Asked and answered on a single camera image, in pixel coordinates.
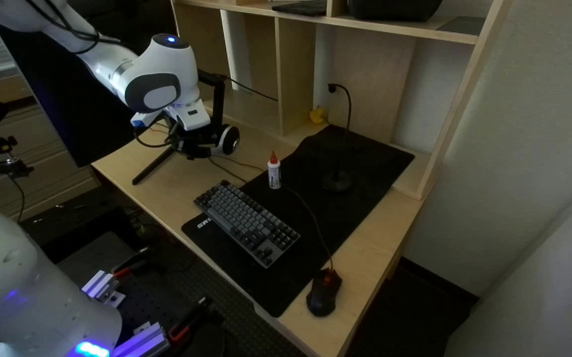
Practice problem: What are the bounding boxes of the silver clamp with red handle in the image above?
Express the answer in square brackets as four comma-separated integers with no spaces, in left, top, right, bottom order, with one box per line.
[81,245,148,307]

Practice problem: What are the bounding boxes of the black box on shelf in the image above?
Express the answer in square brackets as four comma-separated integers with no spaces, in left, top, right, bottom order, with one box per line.
[347,0,442,21]

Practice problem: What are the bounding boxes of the black mouse cable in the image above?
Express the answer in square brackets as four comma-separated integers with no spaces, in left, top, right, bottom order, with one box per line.
[284,184,335,271]

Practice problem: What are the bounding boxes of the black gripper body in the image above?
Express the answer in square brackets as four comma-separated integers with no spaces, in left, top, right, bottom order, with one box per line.
[168,122,216,158]

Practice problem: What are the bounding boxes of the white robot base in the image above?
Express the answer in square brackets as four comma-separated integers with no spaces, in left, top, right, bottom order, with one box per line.
[0,214,121,357]

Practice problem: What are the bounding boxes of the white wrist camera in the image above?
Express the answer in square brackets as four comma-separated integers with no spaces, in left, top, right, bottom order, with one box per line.
[129,110,166,128]

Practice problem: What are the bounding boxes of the white glue bottle red cap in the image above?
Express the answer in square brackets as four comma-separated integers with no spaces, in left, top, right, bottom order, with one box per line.
[266,150,282,190]

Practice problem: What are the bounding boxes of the black gooseneck desktop microphone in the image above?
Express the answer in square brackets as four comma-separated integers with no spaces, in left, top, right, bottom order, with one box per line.
[323,83,353,194]

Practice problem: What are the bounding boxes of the black and red mouse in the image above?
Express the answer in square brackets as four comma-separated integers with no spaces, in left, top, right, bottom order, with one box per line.
[305,267,341,317]

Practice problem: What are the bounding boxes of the black and silver headphones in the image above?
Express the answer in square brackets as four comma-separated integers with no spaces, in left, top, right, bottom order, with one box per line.
[198,124,240,156]

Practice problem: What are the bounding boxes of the black monitor with stand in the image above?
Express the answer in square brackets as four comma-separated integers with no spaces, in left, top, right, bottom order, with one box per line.
[0,25,228,186]

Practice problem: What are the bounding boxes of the small yellow object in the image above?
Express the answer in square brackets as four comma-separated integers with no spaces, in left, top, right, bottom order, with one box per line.
[309,106,325,124]

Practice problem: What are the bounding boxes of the grey mechanical keyboard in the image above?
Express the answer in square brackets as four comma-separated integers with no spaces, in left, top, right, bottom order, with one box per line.
[194,180,301,267]

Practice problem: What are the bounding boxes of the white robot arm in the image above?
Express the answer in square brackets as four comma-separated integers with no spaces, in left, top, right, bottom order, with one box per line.
[0,0,236,158]

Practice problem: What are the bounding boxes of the flat black item on shelf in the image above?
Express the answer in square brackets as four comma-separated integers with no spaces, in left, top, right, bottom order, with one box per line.
[272,0,325,15]

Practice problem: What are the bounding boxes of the light wooden shelf unit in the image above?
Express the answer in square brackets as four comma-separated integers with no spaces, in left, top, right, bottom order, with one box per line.
[170,0,510,200]

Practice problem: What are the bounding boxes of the black desk mat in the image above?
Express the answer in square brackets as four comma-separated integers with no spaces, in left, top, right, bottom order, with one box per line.
[182,124,413,317]

